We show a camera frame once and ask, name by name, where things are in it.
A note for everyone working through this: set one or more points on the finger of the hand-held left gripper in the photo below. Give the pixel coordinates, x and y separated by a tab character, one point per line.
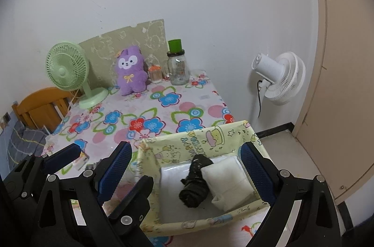
134	197
65	156

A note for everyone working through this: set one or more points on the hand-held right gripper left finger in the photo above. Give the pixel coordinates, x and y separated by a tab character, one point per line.
117	168

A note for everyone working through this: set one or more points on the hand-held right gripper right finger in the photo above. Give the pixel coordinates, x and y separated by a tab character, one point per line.
257	177

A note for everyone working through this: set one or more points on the yellow fabric storage box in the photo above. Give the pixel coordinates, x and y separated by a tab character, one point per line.
187	142

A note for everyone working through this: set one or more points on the white folded towel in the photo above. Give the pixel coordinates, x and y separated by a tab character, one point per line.
230	180

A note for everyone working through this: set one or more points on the grey plaid bedding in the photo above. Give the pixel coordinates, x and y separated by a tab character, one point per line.
20	142

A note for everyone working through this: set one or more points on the black rolled cloth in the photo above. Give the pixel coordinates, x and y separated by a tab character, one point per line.
194	188

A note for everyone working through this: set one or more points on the green desk fan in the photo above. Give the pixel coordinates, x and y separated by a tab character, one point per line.
65	69

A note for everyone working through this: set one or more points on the floral tablecloth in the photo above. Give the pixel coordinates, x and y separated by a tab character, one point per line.
187	109

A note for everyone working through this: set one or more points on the purple plush toy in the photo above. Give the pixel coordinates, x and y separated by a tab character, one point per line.
130	77

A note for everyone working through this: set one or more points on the ribbed drinking glass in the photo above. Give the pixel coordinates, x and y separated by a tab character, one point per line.
154	74

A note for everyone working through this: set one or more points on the glass jar mug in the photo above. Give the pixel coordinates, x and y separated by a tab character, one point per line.
178	72

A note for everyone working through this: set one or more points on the beige patterned board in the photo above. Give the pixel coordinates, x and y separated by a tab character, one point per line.
111	45

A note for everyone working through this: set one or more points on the beige door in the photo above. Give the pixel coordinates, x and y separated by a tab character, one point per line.
344	89

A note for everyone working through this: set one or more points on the green plastic cup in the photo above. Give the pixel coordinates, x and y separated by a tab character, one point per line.
175	45

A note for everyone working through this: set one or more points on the white wall fan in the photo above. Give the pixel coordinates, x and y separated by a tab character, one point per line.
280	80

